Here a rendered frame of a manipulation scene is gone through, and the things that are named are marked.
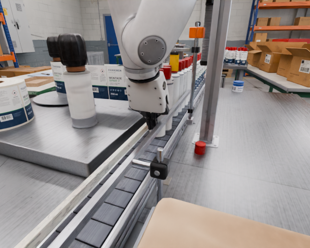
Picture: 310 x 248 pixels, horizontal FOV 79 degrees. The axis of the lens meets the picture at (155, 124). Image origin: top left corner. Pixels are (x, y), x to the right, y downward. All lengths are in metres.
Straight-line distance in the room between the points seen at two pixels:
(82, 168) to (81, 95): 0.25
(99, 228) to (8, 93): 0.57
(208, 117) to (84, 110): 0.42
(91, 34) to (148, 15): 8.86
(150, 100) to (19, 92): 0.50
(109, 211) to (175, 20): 0.33
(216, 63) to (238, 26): 7.75
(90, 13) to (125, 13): 8.80
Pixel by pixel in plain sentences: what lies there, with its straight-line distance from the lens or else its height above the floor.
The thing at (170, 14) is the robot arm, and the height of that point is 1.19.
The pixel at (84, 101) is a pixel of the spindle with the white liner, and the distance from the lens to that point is 0.67.
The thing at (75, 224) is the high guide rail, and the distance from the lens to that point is 0.26.
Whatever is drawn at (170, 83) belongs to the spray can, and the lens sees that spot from 0.58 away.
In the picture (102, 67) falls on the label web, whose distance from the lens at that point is 0.86.
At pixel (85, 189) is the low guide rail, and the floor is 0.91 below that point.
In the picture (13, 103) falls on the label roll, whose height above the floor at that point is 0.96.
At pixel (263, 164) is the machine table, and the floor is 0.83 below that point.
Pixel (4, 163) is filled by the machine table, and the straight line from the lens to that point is 0.71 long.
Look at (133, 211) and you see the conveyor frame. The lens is 0.39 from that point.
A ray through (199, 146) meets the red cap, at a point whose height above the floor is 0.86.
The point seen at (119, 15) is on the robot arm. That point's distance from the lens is 0.38.
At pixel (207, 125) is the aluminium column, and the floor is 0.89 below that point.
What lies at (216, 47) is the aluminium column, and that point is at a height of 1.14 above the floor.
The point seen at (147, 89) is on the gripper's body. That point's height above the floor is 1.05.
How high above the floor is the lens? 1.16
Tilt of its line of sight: 24 degrees down
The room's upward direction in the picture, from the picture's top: straight up
